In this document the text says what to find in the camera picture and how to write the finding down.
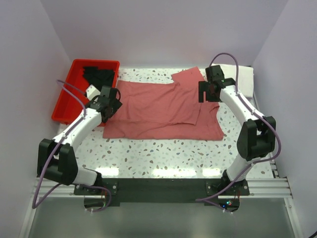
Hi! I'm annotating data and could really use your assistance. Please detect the red plastic bin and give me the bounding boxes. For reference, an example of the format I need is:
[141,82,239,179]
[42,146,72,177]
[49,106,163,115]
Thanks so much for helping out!
[51,59,120,126]

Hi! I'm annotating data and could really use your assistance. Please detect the dusty red t-shirt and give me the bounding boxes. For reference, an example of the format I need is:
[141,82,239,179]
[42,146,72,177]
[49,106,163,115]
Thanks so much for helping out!
[103,67,224,141]

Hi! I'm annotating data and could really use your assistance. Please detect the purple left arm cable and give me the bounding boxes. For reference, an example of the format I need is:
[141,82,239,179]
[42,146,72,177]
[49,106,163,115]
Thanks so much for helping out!
[31,79,87,209]

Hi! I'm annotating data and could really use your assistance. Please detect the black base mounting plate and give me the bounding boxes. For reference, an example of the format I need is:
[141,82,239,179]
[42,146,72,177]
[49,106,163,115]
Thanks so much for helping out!
[74,177,250,213]

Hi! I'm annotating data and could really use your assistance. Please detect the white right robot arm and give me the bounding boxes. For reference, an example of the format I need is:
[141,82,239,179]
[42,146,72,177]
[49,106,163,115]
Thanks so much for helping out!
[199,65,276,195]

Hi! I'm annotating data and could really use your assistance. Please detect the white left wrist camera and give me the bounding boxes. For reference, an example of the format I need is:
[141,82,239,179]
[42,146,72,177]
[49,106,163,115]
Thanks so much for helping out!
[85,85,101,101]

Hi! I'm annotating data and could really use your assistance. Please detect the black t-shirts in bin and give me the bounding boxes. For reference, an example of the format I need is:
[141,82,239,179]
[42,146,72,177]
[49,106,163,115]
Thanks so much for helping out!
[83,66,115,91]

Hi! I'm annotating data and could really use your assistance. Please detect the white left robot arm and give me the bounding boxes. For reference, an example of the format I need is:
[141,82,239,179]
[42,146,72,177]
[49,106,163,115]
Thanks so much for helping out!
[37,86,122,194]

